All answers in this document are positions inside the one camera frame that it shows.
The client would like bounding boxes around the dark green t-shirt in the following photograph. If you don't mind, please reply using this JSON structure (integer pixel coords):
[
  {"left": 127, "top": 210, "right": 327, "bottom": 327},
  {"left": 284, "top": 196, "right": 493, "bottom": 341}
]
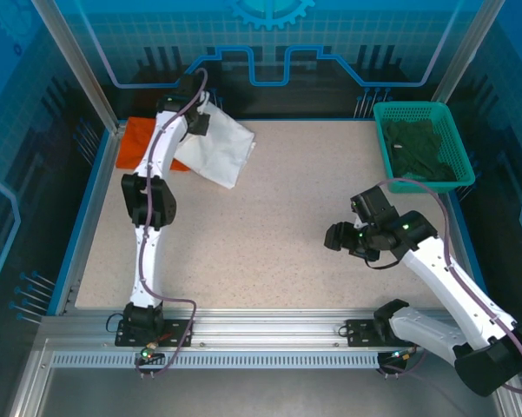
[{"left": 381, "top": 119, "right": 458, "bottom": 182}]

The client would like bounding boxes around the slotted grey cable duct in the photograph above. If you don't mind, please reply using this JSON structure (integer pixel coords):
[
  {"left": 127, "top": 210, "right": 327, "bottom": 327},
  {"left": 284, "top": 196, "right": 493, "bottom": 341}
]
[{"left": 50, "top": 352, "right": 382, "bottom": 370}]

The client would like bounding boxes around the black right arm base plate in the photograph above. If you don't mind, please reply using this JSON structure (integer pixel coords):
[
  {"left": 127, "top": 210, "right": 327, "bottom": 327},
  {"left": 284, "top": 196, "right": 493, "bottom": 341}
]
[{"left": 345, "top": 319, "right": 394, "bottom": 348}]

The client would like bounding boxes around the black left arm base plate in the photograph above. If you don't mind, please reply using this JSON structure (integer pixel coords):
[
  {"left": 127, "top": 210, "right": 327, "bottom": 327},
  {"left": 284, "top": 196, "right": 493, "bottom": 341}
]
[{"left": 115, "top": 317, "right": 195, "bottom": 348}]

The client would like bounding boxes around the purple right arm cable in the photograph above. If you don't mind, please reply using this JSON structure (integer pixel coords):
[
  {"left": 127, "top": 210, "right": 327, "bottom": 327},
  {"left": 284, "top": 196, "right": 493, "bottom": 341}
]
[{"left": 375, "top": 178, "right": 522, "bottom": 394}]

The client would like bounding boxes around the aluminium corner post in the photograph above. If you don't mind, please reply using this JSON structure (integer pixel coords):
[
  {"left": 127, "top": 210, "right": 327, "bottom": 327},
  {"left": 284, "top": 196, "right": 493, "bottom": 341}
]
[
  {"left": 30, "top": 0, "right": 125, "bottom": 134},
  {"left": 431, "top": 0, "right": 508, "bottom": 108}
]

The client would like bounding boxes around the orange folded t-shirt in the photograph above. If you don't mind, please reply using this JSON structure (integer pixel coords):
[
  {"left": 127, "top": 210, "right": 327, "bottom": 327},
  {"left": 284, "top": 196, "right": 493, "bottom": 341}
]
[{"left": 115, "top": 116, "right": 190, "bottom": 174}]

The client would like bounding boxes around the small connector with green light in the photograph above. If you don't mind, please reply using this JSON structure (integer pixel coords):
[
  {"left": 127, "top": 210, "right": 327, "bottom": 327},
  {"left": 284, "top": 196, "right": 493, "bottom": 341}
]
[
  {"left": 388, "top": 347, "right": 420, "bottom": 365},
  {"left": 138, "top": 342, "right": 164, "bottom": 364}
]

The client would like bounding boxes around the aluminium front frame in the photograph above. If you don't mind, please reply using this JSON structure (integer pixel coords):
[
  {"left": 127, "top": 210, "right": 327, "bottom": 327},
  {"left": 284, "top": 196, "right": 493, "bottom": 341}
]
[{"left": 6, "top": 308, "right": 520, "bottom": 417}]

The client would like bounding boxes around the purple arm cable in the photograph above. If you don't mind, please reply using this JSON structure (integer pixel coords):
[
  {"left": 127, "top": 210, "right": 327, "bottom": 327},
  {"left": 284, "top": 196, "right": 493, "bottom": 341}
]
[
  {"left": 134, "top": 67, "right": 208, "bottom": 380},
  {"left": 375, "top": 178, "right": 522, "bottom": 394}
]

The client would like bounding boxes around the teal plastic mesh basket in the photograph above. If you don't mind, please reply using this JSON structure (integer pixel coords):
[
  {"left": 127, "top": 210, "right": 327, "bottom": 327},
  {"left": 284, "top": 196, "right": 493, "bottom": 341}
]
[{"left": 372, "top": 101, "right": 477, "bottom": 195}]

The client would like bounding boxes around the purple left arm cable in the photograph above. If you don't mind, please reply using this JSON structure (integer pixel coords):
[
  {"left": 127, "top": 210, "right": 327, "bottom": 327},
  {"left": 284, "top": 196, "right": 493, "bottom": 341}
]
[{"left": 134, "top": 67, "right": 208, "bottom": 380}]

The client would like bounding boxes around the white t-shirt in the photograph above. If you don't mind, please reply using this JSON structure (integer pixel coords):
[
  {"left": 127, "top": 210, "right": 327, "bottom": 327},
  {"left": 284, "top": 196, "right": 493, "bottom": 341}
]
[{"left": 175, "top": 89, "right": 258, "bottom": 191}]

